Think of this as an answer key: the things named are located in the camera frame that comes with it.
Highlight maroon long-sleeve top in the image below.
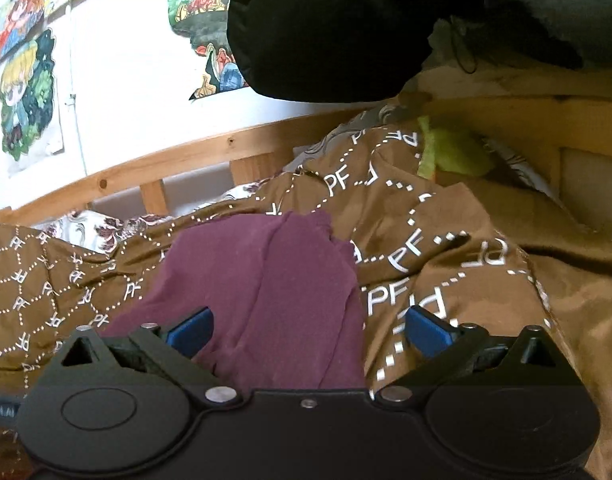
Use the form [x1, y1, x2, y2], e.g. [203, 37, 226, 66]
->
[105, 211, 366, 391]

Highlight wooden bed frame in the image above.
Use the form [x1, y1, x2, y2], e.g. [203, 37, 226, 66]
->
[0, 66, 612, 226]

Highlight red-haired anime wall poster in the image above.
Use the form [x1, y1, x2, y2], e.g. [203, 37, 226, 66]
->
[0, 0, 44, 61]

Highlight colourful landscape wall poster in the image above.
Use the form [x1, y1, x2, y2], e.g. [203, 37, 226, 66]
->
[167, 0, 246, 101]

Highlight black puffer jacket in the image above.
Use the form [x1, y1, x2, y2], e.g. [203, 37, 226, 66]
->
[227, 0, 612, 103]

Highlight brown PF-print blanket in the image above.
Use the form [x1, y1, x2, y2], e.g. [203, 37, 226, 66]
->
[0, 121, 612, 479]

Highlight white floral bed sheet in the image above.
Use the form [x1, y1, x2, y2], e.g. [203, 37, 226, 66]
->
[37, 105, 556, 254]

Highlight lime green cloth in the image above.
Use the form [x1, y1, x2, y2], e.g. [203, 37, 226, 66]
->
[417, 116, 496, 181]

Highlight anime boy wall poster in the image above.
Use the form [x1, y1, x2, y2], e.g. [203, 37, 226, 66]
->
[0, 29, 64, 172]

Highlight white wall pipe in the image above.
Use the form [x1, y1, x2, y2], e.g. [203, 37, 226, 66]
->
[64, 93, 88, 177]

